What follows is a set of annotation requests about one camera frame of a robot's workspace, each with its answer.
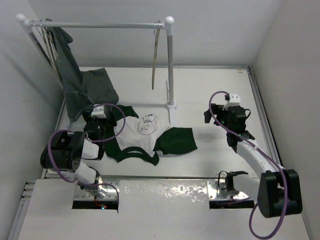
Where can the grey t-shirt on hanger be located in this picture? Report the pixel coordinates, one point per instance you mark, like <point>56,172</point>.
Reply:
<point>82,89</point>

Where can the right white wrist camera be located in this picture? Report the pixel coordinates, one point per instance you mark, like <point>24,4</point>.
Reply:
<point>232,100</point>

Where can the white foam front panel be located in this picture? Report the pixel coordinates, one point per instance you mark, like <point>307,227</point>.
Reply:
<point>148,210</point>

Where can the wooden clothes hanger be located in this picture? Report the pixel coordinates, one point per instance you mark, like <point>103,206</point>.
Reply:
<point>154,61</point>

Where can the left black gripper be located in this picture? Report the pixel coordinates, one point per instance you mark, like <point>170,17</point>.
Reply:
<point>109,122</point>

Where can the white and silver clothes rack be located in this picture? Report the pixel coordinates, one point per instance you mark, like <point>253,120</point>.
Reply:
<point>168,26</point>

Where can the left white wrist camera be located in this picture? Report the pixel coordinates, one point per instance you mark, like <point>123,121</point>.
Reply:
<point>98,112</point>

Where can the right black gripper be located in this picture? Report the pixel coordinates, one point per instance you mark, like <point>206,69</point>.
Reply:
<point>208,115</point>

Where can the spare wire hanger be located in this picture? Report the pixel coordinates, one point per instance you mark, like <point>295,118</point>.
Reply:
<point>36,28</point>

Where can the wooden hanger under grey shirt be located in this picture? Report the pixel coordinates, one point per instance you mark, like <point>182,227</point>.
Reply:
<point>52,53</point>

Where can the green and white t-shirt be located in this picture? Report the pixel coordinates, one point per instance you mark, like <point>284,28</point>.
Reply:
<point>147,137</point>

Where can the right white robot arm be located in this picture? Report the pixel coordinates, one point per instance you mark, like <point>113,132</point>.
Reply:
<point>279,188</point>

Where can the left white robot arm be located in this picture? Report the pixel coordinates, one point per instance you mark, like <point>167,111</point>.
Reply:
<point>66,151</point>

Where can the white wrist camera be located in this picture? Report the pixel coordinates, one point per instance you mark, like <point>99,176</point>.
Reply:
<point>232,100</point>
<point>98,112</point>

